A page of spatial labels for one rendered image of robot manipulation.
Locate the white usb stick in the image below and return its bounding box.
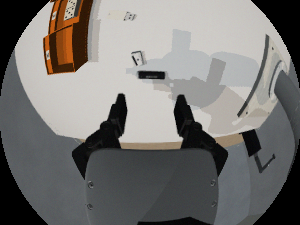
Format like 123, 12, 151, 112
106, 10, 135, 21

